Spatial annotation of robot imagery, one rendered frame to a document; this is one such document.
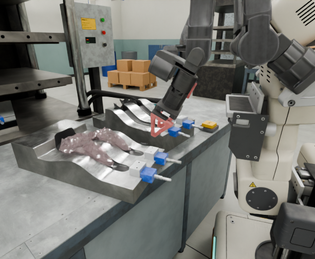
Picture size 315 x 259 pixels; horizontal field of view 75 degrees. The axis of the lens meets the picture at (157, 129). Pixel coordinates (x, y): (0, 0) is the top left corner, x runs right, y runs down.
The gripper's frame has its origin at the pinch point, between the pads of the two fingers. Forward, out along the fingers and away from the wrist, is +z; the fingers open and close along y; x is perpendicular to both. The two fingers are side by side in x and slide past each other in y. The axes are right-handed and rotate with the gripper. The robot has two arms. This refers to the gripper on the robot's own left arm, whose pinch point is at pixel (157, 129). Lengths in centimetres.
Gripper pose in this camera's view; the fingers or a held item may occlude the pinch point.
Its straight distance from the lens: 63.5
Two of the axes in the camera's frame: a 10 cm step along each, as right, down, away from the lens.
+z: -4.3, 7.7, 4.7
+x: 8.6, 5.1, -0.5
